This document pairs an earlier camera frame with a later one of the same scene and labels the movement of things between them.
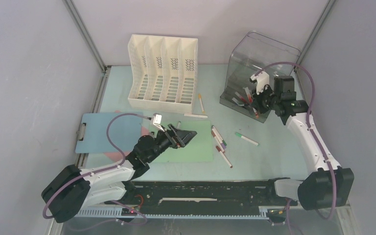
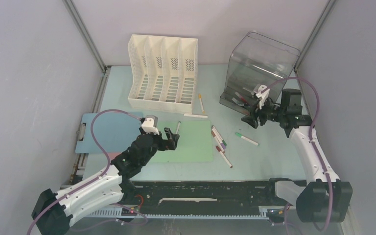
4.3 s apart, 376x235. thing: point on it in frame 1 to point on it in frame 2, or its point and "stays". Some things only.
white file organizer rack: (162, 73) stays
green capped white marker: (247, 139) stays
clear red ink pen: (250, 99) to (242, 99)
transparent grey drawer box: (254, 52) stays
